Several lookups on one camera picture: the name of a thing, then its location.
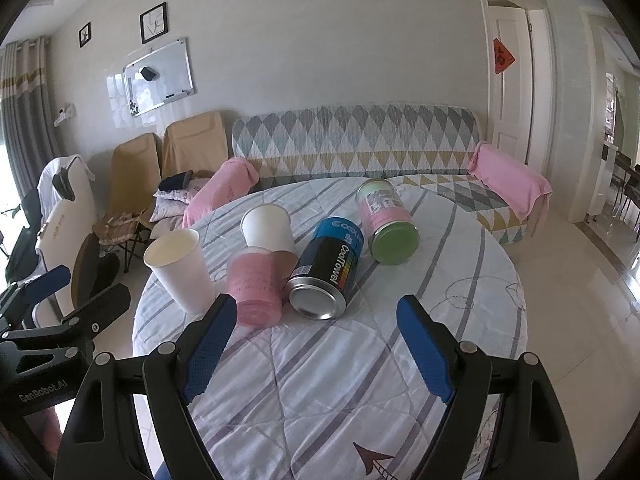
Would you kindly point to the tan folding chair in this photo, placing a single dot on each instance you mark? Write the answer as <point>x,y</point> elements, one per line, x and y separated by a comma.
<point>195,140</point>
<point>135,170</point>

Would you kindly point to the white cabinet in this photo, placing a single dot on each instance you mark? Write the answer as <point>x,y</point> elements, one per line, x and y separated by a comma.
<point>597,180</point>

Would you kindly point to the sofa with diamond-pattern cover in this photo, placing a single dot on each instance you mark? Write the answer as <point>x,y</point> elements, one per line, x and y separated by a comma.
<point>350,135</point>

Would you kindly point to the beige seat cushion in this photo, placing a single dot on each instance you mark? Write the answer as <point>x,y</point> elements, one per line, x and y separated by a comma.
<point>117,227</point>

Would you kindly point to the small black picture frame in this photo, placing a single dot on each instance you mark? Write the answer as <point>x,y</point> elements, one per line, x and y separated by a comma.
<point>85,34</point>

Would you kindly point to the whiteboard marker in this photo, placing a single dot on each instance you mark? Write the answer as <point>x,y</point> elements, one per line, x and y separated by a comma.
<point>172,95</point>

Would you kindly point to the glossy white wall sheet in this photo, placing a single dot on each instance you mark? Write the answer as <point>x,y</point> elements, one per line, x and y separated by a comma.
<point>116,102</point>

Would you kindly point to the floral cushion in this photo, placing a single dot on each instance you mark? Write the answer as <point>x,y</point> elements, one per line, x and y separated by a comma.
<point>172,202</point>

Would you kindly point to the round table striped cloth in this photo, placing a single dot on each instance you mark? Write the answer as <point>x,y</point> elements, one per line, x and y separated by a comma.
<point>320,360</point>

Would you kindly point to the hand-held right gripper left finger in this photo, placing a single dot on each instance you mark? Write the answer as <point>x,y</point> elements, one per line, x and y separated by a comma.
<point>210,347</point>

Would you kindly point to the pink and green can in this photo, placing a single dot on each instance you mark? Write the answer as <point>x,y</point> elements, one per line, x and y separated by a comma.
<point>385,210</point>

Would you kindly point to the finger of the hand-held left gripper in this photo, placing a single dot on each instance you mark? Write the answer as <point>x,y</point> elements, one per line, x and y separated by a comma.
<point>107,302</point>
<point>47,280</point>

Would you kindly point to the pink plastic cup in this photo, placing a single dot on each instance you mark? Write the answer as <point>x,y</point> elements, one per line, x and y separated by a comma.
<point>252,290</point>

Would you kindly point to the dark dining chair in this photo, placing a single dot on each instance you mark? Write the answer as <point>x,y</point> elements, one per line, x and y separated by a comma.
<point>625,180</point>

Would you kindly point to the white door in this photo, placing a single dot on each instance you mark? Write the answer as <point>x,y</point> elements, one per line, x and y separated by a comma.
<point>510,100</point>

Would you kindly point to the red door decoration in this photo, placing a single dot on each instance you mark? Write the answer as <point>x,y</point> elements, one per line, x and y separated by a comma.
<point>501,55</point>

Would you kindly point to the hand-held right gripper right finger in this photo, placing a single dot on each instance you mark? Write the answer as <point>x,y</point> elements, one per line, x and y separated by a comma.
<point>425,350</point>

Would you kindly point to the dark blue cloth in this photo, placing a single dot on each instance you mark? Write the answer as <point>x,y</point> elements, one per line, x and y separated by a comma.
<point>175,180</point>

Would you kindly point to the brown office chair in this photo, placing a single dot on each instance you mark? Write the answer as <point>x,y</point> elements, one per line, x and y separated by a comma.
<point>87,270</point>

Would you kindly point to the pink towel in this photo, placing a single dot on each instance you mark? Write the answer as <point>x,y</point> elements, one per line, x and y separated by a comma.
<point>510,180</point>
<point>220,185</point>

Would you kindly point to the whiteboard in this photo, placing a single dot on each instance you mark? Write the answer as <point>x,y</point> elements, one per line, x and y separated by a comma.
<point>160,75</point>

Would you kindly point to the grey curtain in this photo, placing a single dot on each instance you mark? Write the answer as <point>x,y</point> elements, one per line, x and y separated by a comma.
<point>25,110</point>

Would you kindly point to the white paper cup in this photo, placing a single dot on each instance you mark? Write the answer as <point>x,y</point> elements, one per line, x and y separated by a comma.
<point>182,280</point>
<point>267,230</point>

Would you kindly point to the person's left forearm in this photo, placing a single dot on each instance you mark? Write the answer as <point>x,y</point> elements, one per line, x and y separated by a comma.
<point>47,430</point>

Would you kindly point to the black and blue can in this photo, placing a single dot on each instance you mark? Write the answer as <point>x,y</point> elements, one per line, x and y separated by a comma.
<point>325,265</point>

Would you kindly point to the black whiteboard eraser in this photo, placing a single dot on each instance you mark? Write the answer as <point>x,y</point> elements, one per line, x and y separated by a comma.
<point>149,73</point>

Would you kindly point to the white wall socket strip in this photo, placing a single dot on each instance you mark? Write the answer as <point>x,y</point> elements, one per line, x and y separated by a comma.
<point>65,114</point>

